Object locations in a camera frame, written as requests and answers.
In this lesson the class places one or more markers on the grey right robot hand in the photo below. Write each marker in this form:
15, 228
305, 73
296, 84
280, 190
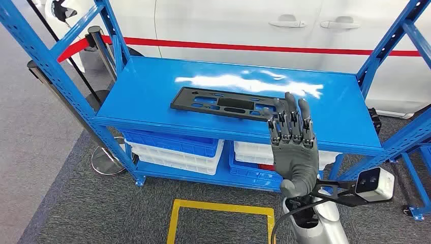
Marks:
296, 161

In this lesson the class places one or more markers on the black plastic plate part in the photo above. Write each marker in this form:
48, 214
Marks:
188, 101

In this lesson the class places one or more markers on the blue metal shelf rack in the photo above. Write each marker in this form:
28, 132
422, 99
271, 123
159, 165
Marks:
415, 178
151, 87

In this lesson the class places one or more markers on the red object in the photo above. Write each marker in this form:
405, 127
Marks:
266, 167

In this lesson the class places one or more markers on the blue plastic crate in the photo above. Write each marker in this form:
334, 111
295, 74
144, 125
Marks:
249, 175
175, 143

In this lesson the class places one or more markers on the black caster wheel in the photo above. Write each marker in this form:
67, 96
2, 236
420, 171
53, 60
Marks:
407, 211

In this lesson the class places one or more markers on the red barrier belt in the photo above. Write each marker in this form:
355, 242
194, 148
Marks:
235, 46
72, 50

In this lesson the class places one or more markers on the white car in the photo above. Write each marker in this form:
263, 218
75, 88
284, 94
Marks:
235, 20

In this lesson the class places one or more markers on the black stanchion pole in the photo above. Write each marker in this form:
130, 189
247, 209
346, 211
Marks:
96, 99

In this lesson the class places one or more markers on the black camera bracket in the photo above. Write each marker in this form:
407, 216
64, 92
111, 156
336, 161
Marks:
336, 195

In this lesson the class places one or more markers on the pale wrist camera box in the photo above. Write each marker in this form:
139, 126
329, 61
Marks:
378, 185

